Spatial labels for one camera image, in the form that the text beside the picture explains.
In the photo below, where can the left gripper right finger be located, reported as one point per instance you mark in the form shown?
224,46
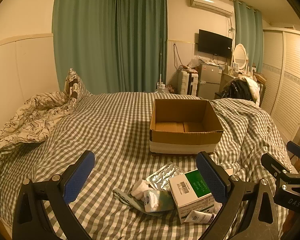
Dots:
248,209

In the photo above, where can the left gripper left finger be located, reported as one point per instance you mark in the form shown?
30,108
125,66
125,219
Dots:
30,217

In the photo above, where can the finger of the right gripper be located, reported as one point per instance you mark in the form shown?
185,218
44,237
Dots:
293,148
274,167

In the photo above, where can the white ointment tube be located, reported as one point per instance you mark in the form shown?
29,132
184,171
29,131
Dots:
199,217

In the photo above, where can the white green medicine box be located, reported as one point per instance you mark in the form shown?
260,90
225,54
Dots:
190,192

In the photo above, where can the grey green face mask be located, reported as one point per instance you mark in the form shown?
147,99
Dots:
166,202

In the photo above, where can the silver foil blister pack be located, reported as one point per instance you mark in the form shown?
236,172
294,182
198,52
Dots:
159,180

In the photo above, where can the white plastic bundle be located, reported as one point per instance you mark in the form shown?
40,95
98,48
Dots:
142,191

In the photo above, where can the black jacket on chair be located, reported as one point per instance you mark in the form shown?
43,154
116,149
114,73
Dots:
237,89

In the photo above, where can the white louvered wardrobe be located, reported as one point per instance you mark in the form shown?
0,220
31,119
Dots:
281,67

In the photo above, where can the floral white duvet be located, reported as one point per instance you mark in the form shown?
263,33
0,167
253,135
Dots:
37,118

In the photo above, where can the white oval vanity mirror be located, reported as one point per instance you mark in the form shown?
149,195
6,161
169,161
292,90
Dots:
239,57

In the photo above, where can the open cardboard box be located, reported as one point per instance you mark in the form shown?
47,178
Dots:
183,126

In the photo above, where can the silver mini fridge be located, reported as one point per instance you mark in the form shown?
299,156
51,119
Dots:
209,81

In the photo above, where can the white suitcase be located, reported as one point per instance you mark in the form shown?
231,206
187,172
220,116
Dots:
187,83

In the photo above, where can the grey checkered bed cover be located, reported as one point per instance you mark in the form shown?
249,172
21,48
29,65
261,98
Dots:
115,127

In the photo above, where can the small green window curtain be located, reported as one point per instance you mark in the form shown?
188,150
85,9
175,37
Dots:
249,32

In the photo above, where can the checkered pillow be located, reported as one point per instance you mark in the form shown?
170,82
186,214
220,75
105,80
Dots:
74,88

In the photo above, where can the clear water jug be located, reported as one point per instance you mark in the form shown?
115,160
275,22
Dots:
161,88

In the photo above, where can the white air conditioner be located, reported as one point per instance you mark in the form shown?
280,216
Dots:
215,6

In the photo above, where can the large green curtain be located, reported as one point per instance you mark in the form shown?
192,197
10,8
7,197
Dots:
113,45

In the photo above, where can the black wall television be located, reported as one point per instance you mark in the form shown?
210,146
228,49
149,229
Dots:
215,44

